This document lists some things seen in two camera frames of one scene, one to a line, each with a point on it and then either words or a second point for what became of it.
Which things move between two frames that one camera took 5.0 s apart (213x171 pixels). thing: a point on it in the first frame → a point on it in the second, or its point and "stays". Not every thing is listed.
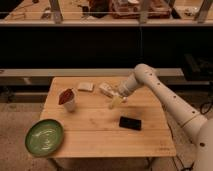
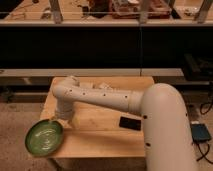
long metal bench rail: [63, 72] stays
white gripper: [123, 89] → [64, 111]
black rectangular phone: [130, 123] stays
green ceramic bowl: [44, 137] stays
